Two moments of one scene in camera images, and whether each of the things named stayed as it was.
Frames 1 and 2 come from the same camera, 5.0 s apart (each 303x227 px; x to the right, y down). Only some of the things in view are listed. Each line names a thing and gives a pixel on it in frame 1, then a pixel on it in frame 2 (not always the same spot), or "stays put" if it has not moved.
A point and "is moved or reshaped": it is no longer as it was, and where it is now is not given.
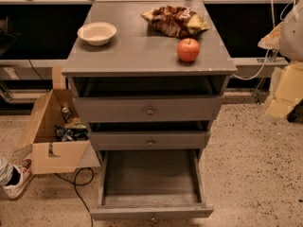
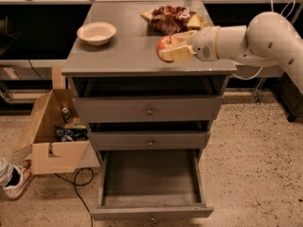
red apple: x=187 y=50 is moved or reshaped
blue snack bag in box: x=69 y=134 stays put
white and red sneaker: x=22 y=177 stays put
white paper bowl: x=97 y=33 stays put
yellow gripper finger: x=272 y=40 -> x=204 y=42
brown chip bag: x=176 y=22 stays put
